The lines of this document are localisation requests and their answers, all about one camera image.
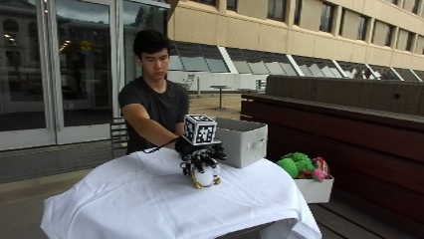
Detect glass door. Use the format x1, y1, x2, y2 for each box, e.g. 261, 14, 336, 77
47, 0, 119, 145

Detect dark wooden bench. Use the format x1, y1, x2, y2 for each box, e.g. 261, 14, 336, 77
239, 75, 424, 239

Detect slatted chair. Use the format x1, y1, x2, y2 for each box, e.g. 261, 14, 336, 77
109, 117, 130, 159

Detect grey fabric storage box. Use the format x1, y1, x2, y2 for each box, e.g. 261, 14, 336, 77
212, 117, 268, 169

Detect the person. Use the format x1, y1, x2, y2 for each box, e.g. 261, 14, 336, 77
117, 29, 191, 155

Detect round outdoor table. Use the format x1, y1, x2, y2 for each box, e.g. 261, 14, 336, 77
210, 85, 231, 112

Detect white tablecloth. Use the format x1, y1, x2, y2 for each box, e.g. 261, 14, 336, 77
39, 146, 323, 239

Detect white cube of black markers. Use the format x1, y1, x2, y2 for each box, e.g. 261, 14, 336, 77
182, 114, 218, 146

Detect green soft toy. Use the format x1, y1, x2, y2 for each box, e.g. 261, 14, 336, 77
275, 151, 316, 179

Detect red and pink soft toy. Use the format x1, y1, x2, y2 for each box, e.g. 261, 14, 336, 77
309, 156, 331, 183

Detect white storage bin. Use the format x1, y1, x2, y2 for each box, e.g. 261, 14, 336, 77
292, 176, 335, 204

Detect white penguin soft toy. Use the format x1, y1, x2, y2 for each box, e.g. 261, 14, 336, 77
190, 162, 222, 190

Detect black glove cable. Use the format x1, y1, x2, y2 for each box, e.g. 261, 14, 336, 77
142, 136, 182, 154

